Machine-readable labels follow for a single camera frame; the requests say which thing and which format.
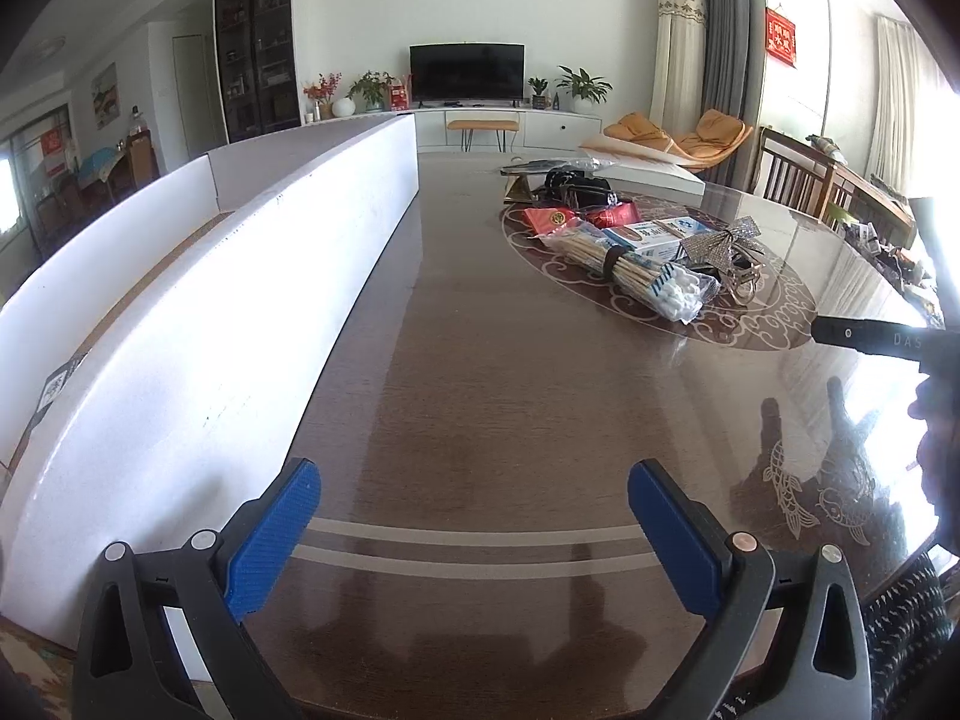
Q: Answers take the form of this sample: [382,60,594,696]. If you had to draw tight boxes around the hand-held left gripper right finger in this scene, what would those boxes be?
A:
[627,459,871,720]

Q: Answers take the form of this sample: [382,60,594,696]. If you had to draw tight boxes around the black television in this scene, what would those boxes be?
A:
[409,43,526,102]

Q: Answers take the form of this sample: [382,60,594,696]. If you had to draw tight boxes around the table with blue cloth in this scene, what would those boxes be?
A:
[75,150,128,203]

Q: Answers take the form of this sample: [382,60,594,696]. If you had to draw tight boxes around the black cloth pouch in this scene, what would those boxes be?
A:
[544,167,616,207]

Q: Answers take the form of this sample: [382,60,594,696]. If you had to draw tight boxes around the person's right hand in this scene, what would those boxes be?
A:
[906,373,960,511]

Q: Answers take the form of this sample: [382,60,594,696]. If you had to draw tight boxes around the black display cabinet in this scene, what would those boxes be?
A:
[214,0,295,145]

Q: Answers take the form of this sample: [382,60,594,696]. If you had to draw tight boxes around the large potted plant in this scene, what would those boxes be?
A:
[556,66,614,113]

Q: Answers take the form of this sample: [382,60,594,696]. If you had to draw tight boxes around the red sign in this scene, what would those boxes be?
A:
[41,127,70,177]

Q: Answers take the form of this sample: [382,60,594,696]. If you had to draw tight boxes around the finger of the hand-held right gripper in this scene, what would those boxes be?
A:
[910,195,940,332]

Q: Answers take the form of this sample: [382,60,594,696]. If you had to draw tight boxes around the white foam board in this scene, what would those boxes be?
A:
[0,114,419,650]
[0,116,415,466]

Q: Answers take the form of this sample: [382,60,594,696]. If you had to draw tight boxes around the black hair clip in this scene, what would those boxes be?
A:
[690,255,751,280]

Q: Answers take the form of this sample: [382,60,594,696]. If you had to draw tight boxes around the orange lounge chair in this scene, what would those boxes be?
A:
[604,109,755,173]

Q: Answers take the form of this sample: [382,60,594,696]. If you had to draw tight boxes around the person's right forearm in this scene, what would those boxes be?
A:
[859,551,960,720]

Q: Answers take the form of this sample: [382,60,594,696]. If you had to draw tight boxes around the rhinestone bow hair clip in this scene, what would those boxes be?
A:
[679,216,766,271]

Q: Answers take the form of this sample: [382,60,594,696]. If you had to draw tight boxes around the white and blue box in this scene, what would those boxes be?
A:
[604,216,732,262]

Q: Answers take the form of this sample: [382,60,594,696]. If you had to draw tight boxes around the red packet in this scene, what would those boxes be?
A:
[523,202,640,237]

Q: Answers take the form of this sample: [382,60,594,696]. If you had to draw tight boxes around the red flowers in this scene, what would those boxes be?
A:
[304,73,342,121]

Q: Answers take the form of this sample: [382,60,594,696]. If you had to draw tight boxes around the silver foil pack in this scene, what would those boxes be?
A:
[501,156,605,175]

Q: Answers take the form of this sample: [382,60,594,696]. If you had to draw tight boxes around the white television cabinet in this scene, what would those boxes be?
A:
[304,106,602,151]

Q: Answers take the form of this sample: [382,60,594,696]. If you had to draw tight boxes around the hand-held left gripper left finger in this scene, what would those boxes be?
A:
[71,457,323,720]

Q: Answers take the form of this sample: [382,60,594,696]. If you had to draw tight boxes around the cotton swab pack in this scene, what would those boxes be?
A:
[540,227,710,325]

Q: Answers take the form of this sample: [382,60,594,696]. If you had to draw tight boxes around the brown wooden cabinet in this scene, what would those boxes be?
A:
[124,131,158,181]

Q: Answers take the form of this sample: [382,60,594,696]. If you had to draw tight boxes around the bushy potted plant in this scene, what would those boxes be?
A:
[346,71,395,113]

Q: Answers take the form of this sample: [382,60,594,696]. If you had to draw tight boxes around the wall painting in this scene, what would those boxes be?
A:
[91,62,119,128]

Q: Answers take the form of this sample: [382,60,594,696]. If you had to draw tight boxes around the grey curtain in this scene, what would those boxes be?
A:
[682,0,766,128]

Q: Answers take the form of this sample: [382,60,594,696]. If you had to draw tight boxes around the clear claw hair clip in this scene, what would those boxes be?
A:
[720,259,766,308]

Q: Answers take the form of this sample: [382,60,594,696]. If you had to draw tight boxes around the white curtain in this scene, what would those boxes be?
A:
[874,11,950,196]

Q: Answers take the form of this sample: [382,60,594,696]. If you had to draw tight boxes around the covered standing air conditioner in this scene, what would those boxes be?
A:
[651,0,707,121]

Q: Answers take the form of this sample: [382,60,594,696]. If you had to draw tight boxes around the wooden chair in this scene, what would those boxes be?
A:
[752,127,837,215]

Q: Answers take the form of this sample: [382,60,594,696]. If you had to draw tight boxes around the white foam box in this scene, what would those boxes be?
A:
[577,136,707,200]

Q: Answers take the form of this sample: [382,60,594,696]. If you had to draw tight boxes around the red wall hanging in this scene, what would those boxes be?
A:
[765,6,797,68]

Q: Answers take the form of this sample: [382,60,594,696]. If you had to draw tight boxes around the wooden bench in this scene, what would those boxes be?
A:
[446,120,520,155]

